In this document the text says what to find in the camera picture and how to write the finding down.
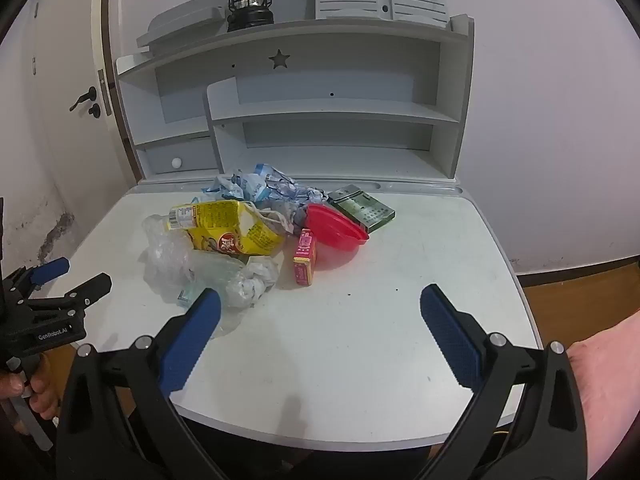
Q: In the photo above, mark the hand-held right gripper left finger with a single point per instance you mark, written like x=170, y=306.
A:
x=192, y=342

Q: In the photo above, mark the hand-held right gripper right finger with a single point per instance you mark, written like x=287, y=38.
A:
x=452, y=342

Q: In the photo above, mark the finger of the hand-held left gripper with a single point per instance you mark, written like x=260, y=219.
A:
x=50, y=268
x=90, y=287

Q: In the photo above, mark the clear plastic bag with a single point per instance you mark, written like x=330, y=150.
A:
x=175, y=260

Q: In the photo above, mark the white tissue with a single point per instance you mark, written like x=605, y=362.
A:
x=255, y=280

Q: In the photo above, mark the yellow snack bag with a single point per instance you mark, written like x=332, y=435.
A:
x=225, y=225

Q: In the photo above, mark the small pink box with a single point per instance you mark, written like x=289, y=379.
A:
x=305, y=255

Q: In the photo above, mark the blue white wrapper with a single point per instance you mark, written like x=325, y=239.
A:
x=260, y=182

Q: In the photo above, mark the person's left hand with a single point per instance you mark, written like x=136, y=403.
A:
x=39, y=387

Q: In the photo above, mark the white door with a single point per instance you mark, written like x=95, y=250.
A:
x=55, y=110

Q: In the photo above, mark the grey crumpled plastic bag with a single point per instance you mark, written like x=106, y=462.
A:
x=285, y=212

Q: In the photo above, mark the white drawer with round knob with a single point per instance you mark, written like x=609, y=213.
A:
x=182, y=157

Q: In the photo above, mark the person's bare leg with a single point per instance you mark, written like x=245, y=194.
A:
x=610, y=390

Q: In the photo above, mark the red plastic bowl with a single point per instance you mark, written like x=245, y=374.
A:
x=332, y=227

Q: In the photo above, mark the white desk shelf unit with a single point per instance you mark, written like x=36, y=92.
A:
x=320, y=125

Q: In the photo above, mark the grey flat board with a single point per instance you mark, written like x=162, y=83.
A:
x=180, y=25

